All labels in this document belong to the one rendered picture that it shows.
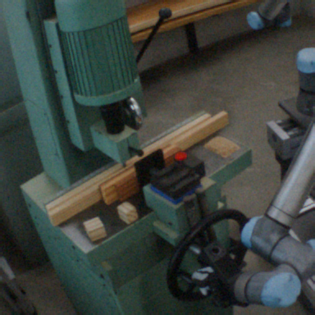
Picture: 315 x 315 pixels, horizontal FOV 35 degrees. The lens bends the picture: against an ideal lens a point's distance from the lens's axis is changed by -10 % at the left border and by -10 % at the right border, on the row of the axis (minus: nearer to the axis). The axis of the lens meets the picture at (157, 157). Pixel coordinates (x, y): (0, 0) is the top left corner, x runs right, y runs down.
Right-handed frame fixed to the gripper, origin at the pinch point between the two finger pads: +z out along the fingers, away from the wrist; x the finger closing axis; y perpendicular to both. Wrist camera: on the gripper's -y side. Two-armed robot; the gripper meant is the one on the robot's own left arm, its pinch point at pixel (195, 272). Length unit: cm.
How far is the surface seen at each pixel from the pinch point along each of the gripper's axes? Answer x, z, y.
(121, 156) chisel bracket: 4.9, 22.9, -30.9
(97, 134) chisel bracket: 3.7, 29.7, -38.7
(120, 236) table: -6.3, 19.6, -12.7
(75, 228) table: -14.3, 28.2, -18.5
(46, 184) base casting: -6, 67, -30
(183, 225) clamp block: 7.5, 11.0, -9.5
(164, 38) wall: 181, 257, -81
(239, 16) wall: 266, 252, -80
